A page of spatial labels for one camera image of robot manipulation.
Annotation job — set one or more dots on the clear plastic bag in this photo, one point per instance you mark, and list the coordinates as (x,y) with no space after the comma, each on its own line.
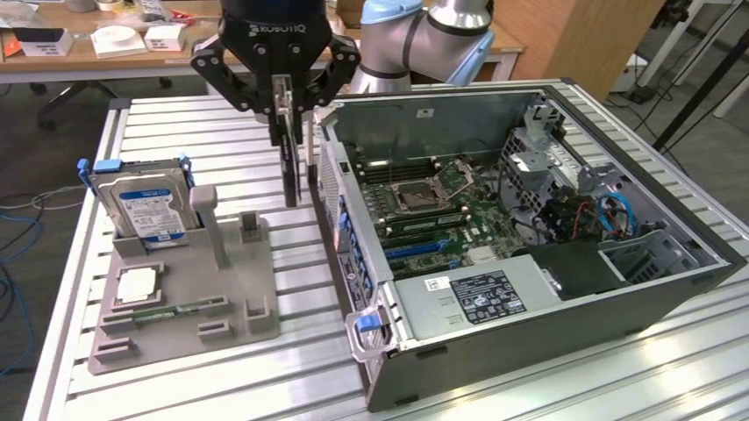
(152,11)

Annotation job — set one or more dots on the installed RAM stick with label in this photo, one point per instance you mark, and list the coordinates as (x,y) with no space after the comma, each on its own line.
(423,223)

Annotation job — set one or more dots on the black plastic shroud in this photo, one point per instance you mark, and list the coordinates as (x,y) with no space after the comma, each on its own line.
(580,267)

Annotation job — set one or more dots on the green RAM stick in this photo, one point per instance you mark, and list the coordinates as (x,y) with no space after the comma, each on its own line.
(170,310)

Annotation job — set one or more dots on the metal socket cover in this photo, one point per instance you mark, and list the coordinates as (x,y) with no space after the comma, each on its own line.
(457,175)

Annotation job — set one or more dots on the small white cardboard box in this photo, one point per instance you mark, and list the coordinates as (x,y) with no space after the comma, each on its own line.
(164,39)

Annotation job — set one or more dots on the hard disk with blue carrier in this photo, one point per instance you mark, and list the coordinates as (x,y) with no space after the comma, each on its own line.
(146,210)

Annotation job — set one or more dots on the brown cardboard box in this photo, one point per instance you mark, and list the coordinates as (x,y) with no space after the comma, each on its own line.
(350,15)

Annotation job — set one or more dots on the black office chair base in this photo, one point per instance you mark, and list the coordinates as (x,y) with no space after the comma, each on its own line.
(70,94)

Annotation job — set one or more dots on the perforated metal drive cage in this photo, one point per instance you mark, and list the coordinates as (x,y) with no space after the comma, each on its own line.
(533,164)

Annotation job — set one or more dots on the red packet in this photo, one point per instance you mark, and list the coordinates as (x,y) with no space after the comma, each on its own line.
(184,17)

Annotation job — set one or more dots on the blue expansion slot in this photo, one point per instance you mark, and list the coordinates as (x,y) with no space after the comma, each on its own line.
(415,250)

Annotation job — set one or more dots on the grey metal disk bay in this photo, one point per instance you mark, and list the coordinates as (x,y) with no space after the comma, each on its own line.
(649,254)

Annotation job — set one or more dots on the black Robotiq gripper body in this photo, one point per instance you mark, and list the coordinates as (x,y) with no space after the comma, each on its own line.
(275,44)

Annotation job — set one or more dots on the white boxes on desk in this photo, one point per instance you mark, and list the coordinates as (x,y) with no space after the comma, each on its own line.
(120,41)

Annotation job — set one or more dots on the grey power supply unit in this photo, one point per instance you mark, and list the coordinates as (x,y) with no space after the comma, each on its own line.
(497,289)

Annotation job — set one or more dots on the CPU socket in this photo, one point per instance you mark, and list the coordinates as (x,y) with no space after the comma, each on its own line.
(418,195)

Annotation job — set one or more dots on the blue case latch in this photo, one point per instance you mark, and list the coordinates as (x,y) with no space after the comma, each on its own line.
(367,325)

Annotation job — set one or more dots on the white table frame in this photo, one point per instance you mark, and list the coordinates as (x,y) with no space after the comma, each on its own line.
(645,72)

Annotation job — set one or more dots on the open dark grey PC case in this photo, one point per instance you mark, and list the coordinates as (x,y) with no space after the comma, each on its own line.
(526,351)

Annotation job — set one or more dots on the white box with black label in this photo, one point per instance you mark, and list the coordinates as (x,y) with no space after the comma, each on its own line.
(47,46)

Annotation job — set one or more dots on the black RAM slots bank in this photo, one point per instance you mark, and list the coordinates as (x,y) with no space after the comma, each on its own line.
(398,171)

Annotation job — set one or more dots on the silver CPU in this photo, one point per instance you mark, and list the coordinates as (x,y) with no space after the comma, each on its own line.
(138,285)

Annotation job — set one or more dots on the black graphics card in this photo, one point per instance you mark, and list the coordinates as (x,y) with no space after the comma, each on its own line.
(291,175)

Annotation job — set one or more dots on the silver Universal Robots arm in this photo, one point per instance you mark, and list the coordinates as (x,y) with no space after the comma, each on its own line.
(398,44)

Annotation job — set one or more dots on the silver chipset heatsink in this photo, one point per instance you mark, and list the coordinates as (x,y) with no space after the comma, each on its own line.
(485,255)

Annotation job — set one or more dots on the grey cup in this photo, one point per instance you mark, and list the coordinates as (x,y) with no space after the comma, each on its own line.
(79,5)

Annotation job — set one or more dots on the grey plastic parts rack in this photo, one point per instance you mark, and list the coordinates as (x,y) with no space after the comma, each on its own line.
(182,333)

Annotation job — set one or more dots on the long wooden desk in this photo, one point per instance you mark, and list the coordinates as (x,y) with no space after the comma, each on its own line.
(82,63)

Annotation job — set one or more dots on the orange box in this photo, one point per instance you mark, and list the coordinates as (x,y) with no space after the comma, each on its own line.
(8,48)

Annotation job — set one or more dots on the green motherboard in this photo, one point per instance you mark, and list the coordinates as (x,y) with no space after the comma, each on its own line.
(486,219)

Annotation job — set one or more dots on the black power adapter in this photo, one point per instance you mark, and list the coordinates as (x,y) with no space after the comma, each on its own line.
(642,95)

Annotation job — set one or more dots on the wooden cabinet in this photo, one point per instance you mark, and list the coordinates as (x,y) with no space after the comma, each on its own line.
(620,52)

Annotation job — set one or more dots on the black stand pole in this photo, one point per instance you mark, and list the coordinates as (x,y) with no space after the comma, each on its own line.
(702,94)

